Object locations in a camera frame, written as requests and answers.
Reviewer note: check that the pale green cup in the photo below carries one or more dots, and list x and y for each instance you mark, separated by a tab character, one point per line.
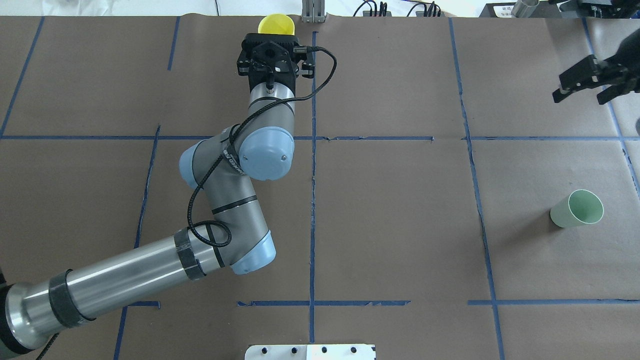
579	208

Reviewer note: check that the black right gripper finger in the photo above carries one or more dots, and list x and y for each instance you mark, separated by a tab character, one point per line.
616	85
582	75

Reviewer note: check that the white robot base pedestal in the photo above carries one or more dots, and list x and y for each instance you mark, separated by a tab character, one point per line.
340	351

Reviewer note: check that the crossing blue tape strip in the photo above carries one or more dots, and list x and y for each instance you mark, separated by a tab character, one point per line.
323	138

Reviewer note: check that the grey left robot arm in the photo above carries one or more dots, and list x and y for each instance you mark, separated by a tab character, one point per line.
224	222

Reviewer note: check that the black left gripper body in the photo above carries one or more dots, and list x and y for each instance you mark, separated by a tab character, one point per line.
243	66

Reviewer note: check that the long blue tape strip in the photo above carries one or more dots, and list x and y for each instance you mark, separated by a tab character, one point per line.
312	263

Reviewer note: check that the yellow cup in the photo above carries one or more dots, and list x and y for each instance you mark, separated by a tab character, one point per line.
276	24

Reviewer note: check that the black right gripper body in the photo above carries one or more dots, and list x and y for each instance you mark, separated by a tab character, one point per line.
618	68

